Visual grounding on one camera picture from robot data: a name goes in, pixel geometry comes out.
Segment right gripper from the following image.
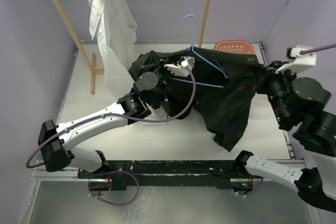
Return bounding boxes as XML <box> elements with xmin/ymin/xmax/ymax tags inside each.
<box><xmin>250</xmin><ymin>58</ymin><xmax>297</xmax><ymax>124</ymax></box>

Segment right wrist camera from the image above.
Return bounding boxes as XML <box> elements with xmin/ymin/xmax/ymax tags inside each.
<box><xmin>275</xmin><ymin>45</ymin><xmax>317</xmax><ymax>74</ymax></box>

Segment black striped shirt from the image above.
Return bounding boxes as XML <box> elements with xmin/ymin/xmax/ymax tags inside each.
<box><xmin>128</xmin><ymin>48</ymin><xmax>264</xmax><ymax>151</ymax></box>

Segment blue wire hanger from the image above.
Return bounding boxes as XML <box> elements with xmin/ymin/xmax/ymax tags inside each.
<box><xmin>169</xmin><ymin>14</ymin><xmax>228</xmax><ymax>89</ymax></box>

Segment wooden clothes rack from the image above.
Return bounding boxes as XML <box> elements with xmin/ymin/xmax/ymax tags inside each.
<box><xmin>36</xmin><ymin>0</ymin><xmax>217</xmax><ymax>94</ymax></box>

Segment pink laundry basket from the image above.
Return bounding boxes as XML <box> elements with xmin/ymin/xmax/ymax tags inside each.
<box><xmin>214</xmin><ymin>40</ymin><xmax>256</xmax><ymax>55</ymax></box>

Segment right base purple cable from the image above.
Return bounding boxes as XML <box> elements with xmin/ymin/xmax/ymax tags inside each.
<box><xmin>235</xmin><ymin>175</ymin><xmax>265</xmax><ymax>198</ymax></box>

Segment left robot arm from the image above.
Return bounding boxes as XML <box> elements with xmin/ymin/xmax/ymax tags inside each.
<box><xmin>38</xmin><ymin>66</ymin><xmax>169</xmax><ymax>178</ymax></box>

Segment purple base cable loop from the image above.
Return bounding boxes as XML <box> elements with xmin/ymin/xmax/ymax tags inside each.
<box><xmin>88</xmin><ymin>170</ymin><xmax>140</xmax><ymax>206</ymax></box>

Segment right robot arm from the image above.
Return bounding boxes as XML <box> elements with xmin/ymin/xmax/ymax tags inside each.
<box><xmin>233</xmin><ymin>61</ymin><xmax>335</xmax><ymax>212</ymax></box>

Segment white shirt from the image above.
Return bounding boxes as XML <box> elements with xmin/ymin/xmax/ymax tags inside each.
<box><xmin>88</xmin><ymin>0</ymin><xmax>137</xmax><ymax>99</ymax></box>

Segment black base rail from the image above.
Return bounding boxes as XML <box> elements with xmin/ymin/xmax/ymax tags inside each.
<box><xmin>78</xmin><ymin>160</ymin><xmax>251</xmax><ymax>190</ymax></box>

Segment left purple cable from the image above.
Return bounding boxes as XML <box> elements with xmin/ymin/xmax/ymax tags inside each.
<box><xmin>25</xmin><ymin>66</ymin><xmax>196</xmax><ymax>169</ymax></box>

